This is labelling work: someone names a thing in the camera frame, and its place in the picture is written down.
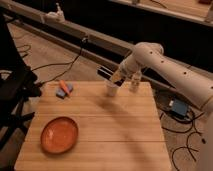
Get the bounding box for orange marker pen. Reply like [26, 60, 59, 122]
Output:
[59, 80, 70, 97]

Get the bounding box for black floor cable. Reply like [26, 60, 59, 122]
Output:
[159, 107, 211, 171]

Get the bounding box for white clamp on rail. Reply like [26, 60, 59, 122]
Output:
[46, 4, 65, 22]

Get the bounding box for long metal rail beam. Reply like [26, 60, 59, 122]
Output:
[0, 0, 213, 108]

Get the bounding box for black cable from rail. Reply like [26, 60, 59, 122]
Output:
[31, 35, 90, 88]

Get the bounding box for orange plate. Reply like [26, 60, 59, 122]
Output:
[40, 117, 78, 154]

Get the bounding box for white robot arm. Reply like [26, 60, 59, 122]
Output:
[110, 42, 213, 171]

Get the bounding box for wooden table board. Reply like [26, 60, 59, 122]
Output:
[15, 81, 171, 171]

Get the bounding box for black office chair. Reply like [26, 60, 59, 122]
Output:
[0, 13, 43, 171]

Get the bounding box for blue power box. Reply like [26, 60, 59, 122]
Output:
[169, 99, 188, 117]

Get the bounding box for small clear bottle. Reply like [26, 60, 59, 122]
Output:
[130, 71, 142, 92]

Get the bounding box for black striped eraser block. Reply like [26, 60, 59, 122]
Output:
[97, 66, 124, 86]

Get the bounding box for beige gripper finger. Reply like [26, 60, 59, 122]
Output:
[110, 70, 122, 83]

